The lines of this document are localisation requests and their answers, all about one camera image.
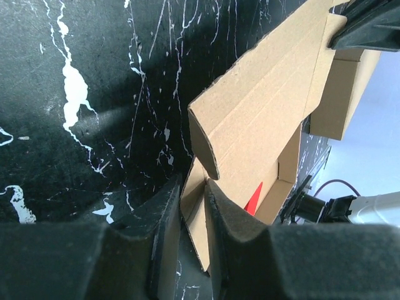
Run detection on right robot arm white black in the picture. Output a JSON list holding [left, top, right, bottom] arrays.
[[280, 0, 399, 226]]

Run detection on small red block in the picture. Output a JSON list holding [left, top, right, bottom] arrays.
[[244, 182, 263, 216]]

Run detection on brown cardboard box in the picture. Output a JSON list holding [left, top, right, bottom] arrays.
[[181, 1, 371, 271]]

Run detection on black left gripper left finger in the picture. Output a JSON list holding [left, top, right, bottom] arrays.
[[1, 175, 182, 299]]

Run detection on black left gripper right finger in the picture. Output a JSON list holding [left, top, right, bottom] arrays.
[[204, 180, 399, 299]]

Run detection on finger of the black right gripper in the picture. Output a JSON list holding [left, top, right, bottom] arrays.
[[329, 0, 399, 52]]

